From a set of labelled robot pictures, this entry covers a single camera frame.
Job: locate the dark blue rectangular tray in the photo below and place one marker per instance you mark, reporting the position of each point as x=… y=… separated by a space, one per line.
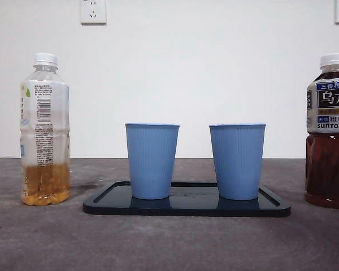
x=186 y=210

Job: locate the clear bottle with yellow drink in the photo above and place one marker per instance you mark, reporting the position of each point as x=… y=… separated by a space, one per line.
x=45 y=180

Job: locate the Suntory oolong tea bottle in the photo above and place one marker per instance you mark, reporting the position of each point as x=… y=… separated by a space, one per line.
x=327 y=175

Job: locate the blue ribbed cup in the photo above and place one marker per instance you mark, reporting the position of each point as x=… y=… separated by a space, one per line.
x=237 y=163
x=152 y=163

